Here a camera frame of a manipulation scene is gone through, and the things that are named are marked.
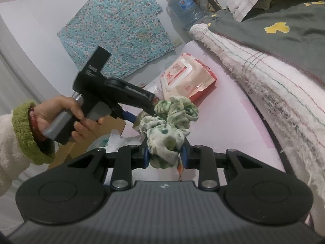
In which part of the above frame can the white printed plastic bag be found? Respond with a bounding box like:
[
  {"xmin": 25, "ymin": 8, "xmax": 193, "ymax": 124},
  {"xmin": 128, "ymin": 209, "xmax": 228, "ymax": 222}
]
[{"xmin": 86, "ymin": 130, "xmax": 148, "ymax": 158}]

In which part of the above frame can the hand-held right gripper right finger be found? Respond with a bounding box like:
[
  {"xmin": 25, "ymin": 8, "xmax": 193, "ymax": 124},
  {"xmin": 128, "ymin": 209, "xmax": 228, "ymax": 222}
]
[{"xmin": 181, "ymin": 140, "xmax": 258, "ymax": 191}]

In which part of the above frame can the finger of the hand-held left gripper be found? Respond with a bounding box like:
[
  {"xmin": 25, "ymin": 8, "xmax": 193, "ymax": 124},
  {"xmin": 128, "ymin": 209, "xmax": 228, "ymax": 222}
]
[{"xmin": 121, "ymin": 109, "xmax": 142, "ymax": 128}]

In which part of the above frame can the white striped blanket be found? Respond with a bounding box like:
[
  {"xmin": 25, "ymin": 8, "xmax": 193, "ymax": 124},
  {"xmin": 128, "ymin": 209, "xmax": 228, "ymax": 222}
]
[{"xmin": 189, "ymin": 23, "xmax": 325, "ymax": 202}]

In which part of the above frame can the blue floral wall cloth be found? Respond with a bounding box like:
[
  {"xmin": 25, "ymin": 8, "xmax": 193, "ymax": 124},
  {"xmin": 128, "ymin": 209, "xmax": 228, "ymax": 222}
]
[{"xmin": 57, "ymin": 0, "xmax": 176, "ymax": 80}]

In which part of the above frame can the brown cardboard box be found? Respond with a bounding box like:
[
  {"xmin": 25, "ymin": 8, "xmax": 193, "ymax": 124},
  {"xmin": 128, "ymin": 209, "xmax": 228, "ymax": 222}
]
[{"xmin": 48, "ymin": 114, "xmax": 127, "ymax": 170}]

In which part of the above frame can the green floral cloth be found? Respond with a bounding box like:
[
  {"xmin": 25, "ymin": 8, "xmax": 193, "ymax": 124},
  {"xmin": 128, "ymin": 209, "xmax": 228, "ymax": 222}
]
[{"xmin": 138, "ymin": 95, "xmax": 199, "ymax": 170}]

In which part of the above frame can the blue water jug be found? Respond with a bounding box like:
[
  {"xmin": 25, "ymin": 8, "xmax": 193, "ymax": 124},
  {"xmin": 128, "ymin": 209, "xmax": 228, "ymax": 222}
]
[{"xmin": 166, "ymin": 0, "xmax": 204, "ymax": 29}]

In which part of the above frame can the red bracelet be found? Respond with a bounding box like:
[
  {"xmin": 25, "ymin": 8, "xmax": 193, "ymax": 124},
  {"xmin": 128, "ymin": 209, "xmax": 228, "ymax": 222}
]
[{"xmin": 28, "ymin": 107, "xmax": 47, "ymax": 140}]

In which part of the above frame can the person's left hand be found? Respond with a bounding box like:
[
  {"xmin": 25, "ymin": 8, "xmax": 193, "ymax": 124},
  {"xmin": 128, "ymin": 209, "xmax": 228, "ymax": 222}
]
[{"xmin": 33, "ymin": 95, "xmax": 106, "ymax": 143}]

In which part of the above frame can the pink wipes packet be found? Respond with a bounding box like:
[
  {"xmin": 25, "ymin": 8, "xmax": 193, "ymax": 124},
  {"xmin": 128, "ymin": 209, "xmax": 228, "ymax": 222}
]
[{"xmin": 160, "ymin": 53, "xmax": 218, "ymax": 103}]

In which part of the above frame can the person's left forearm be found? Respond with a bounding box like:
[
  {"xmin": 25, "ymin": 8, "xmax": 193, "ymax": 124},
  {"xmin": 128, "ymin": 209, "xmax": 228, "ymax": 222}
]
[{"xmin": 0, "ymin": 101, "xmax": 57, "ymax": 191}]

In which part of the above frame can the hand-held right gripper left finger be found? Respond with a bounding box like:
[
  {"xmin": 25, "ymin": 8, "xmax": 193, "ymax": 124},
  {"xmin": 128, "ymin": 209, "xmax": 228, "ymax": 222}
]
[{"xmin": 67, "ymin": 142, "xmax": 150, "ymax": 191}]

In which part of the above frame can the grey blanket with yellow prints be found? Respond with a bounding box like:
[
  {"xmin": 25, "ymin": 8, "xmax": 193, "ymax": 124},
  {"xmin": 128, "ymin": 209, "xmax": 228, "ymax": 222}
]
[{"xmin": 207, "ymin": 0, "xmax": 325, "ymax": 82}]

